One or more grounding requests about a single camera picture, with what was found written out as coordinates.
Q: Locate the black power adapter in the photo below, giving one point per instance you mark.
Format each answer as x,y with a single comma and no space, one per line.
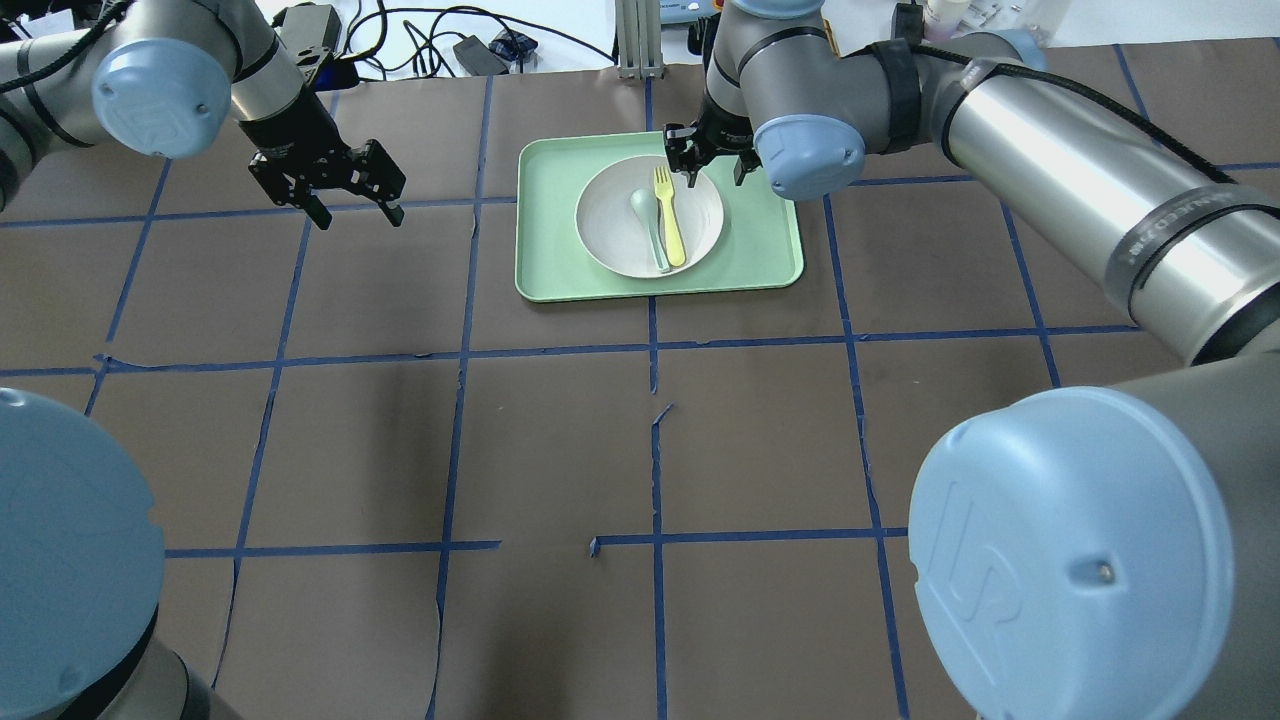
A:
477,59

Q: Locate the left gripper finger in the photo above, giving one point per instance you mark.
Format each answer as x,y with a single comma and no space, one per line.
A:
383,181
286,190

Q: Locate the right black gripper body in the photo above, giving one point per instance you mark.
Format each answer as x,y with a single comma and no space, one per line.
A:
722,131

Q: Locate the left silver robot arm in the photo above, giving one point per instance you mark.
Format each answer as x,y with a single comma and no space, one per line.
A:
83,563

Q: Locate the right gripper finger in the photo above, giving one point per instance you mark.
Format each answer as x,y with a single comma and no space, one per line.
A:
747,161
687,151

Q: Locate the yellow plastic fork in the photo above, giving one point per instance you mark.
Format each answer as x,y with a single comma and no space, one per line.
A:
665,193

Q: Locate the light green tray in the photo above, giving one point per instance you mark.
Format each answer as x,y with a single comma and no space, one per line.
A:
760,248

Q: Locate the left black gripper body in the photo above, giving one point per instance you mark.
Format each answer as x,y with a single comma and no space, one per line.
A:
297,130

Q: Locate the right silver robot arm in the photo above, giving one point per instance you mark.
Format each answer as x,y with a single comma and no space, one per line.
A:
916,381

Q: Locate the pale green plastic spoon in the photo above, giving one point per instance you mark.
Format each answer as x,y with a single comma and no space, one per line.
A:
646,209

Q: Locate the white round plate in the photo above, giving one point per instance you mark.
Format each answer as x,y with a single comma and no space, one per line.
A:
613,236

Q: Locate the aluminium frame post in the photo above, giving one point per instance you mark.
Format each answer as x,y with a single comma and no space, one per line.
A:
638,35

